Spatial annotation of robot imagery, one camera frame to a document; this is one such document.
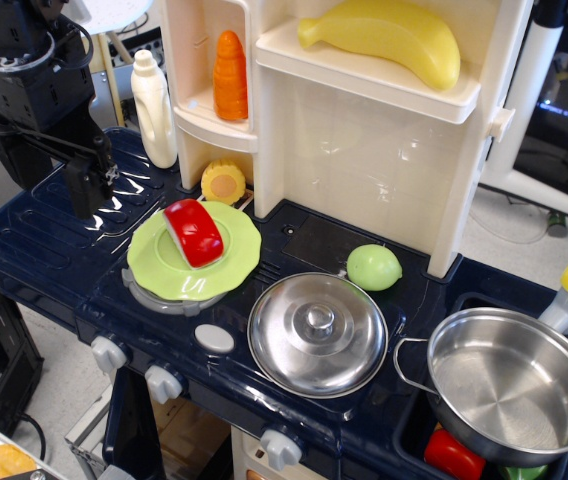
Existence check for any red toy pepper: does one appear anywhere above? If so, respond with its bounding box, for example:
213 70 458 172
424 429 486 480

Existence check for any grey oval button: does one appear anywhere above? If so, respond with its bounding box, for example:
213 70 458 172
194 324 235 354

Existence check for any red toy sushi piece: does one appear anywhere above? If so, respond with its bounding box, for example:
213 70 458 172
162 199 224 269

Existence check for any steel pot with handles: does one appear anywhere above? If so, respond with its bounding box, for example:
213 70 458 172
392 307 568 468

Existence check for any grey toy stove burner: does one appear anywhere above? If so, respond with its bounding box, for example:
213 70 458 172
121 268 227 317

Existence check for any grey stove knob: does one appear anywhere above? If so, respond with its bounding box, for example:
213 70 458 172
144 365 183 404
90 336 128 373
260 429 302 471

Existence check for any navy toy kitchen counter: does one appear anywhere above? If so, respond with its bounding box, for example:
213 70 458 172
0 128 553 479

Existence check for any yellow toy corn slice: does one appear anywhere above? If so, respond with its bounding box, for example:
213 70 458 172
201 159 246 205

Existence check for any green toy lime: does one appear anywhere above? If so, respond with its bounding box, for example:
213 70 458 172
346 244 403 292

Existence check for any steel pot lid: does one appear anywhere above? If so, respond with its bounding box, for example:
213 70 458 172
247 273 389 399

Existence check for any green toy plate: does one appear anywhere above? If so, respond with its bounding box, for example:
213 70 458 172
127 202 262 301

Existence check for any grey stove knob middle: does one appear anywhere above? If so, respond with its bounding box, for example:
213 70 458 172
144 365 183 404

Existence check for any orange toy food piece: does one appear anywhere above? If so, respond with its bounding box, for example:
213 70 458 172
0 444 38 479

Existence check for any orange toy carrot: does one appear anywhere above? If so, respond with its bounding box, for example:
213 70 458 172
213 30 249 121

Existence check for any green toy vegetable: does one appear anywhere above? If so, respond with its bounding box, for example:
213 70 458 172
498 465 549 480

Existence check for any cream toy kitchen shelf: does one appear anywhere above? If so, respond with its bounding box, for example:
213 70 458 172
159 1 532 278

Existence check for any yellow toy banana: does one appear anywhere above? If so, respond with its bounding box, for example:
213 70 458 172
297 1 461 91

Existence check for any white toy bottle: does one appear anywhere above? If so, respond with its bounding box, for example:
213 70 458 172
131 49 178 169

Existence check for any grey stove knob left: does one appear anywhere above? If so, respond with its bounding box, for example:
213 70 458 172
90 336 128 373

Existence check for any grey stove knob right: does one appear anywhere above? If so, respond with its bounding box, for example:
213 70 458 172
260 429 302 471

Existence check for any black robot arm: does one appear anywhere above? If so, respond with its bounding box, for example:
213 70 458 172
0 1 119 219

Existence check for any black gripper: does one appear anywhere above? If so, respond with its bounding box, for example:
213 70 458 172
0 110 118 219

